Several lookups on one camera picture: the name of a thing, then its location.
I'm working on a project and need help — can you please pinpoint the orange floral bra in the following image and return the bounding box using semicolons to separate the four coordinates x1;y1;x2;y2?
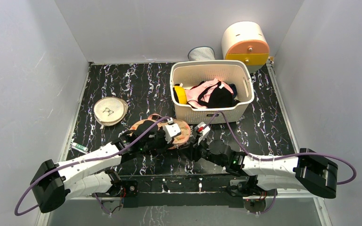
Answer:
129;113;191;150

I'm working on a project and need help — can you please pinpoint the round beige mesh laundry bag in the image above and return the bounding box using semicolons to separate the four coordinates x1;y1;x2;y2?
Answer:
93;97;128;127

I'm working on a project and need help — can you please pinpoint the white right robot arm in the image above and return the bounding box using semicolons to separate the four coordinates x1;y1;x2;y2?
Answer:
185;140;338;199

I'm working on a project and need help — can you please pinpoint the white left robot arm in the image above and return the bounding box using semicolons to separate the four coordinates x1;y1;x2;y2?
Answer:
30;120;181;213

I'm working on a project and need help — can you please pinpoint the black bra in basket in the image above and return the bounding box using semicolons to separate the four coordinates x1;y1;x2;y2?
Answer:
197;81;240;109

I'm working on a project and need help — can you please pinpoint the pink bra in basket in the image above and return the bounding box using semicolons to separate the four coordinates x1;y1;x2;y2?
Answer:
185;79;234;109

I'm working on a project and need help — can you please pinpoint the white mesh cylinder bag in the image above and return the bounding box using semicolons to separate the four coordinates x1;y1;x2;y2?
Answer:
187;46;215;61

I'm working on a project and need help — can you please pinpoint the yellow garment in basket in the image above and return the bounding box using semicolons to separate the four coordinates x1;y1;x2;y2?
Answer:
173;85;188;105

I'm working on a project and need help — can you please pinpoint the dark blue garment in basket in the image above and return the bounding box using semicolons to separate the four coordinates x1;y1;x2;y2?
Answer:
229;84;238;98

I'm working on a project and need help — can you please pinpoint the cream perforated plastic basket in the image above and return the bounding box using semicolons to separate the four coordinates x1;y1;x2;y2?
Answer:
170;60;254;124

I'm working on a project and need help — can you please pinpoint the green white tube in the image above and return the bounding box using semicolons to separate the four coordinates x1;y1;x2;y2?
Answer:
71;143;88;153

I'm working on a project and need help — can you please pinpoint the cream orange drawer box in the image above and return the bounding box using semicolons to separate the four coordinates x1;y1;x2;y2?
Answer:
221;21;270;73

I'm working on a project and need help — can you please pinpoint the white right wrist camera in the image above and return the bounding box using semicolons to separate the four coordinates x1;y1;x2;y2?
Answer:
194;122;211;145

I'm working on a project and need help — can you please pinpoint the aluminium front frame rail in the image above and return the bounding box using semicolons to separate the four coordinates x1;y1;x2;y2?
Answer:
41;176;325;201

